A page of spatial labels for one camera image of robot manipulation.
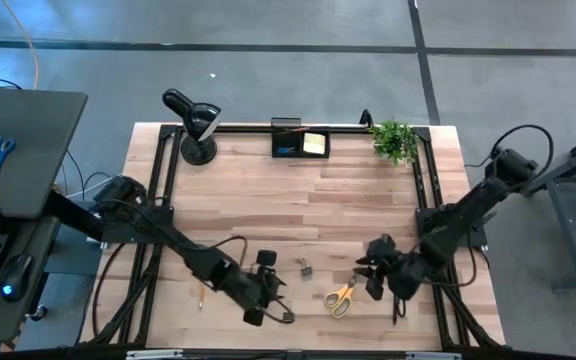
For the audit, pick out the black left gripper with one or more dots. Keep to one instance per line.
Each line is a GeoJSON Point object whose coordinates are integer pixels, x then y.
{"type": "Point", "coordinates": [255, 295]}

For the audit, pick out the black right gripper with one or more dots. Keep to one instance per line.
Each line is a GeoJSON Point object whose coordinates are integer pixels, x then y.
{"type": "Point", "coordinates": [403, 280]}

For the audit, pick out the black pen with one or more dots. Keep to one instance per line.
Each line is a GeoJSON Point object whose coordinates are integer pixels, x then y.
{"type": "Point", "coordinates": [395, 310]}

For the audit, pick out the yellow sticky note pad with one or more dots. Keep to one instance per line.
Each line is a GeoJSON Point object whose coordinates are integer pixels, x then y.
{"type": "Point", "coordinates": [314, 143]}

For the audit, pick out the blue eraser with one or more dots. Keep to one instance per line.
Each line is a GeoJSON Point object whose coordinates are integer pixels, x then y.
{"type": "Point", "coordinates": [284, 149]}

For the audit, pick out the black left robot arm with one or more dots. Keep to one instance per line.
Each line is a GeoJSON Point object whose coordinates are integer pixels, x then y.
{"type": "Point", "coordinates": [193, 255]}

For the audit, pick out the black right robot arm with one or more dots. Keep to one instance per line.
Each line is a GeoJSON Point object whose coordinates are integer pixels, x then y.
{"type": "Point", "coordinates": [468, 210]}

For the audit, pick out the black mesh desk organizer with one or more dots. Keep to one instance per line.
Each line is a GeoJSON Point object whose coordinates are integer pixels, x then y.
{"type": "Point", "coordinates": [288, 140]}

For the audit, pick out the green plant in white pot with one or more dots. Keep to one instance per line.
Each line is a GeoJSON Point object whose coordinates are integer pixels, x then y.
{"type": "Point", "coordinates": [395, 142]}

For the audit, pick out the black desk lamp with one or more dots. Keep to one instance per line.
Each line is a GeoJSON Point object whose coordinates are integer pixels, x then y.
{"type": "Point", "coordinates": [195, 120]}

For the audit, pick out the grey metal stand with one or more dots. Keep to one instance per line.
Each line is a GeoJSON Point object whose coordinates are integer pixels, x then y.
{"type": "Point", "coordinates": [565, 230]}

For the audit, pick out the black caster wheel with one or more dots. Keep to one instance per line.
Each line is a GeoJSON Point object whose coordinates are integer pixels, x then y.
{"type": "Point", "coordinates": [38, 313]}

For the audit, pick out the black computer mouse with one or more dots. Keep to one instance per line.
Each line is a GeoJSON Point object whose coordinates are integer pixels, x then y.
{"type": "Point", "coordinates": [15, 277]}

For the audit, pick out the silver metal bracket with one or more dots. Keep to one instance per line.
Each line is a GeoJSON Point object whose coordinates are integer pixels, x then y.
{"type": "Point", "coordinates": [153, 354]}
{"type": "Point", "coordinates": [433, 356]}

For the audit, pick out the black table frame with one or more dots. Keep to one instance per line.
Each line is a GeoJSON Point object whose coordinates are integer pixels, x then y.
{"type": "Point", "coordinates": [248, 129]}

